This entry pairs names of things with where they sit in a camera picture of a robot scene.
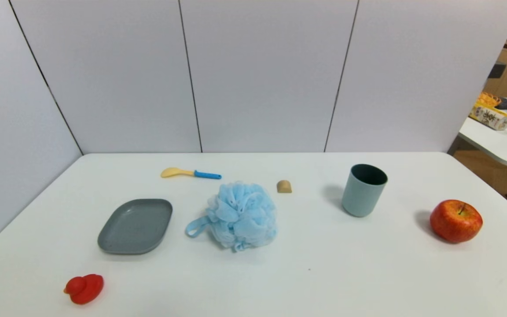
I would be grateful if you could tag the blue mesh bath loofah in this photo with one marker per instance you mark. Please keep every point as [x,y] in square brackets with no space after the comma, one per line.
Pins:
[244,215]

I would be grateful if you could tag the grey plastic dish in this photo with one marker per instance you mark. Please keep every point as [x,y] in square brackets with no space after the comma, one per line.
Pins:
[132,229]

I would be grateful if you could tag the small tan wooden block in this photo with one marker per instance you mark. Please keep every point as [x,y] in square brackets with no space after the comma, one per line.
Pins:
[284,187]

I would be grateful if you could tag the grey-blue plastic cup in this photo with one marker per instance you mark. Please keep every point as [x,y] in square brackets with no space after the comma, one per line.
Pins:
[361,198]

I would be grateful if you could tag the red apple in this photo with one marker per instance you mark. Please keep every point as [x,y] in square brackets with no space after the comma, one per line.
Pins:
[453,222]

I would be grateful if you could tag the red rubber duck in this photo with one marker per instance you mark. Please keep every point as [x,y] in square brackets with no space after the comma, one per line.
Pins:
[86,289]

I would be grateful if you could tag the printed cardboard box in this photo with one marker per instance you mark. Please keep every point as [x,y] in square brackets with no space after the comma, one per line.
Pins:
[490,117]

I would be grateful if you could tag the dark panel on shelf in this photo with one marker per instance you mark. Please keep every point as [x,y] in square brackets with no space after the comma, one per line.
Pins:
[497,71]

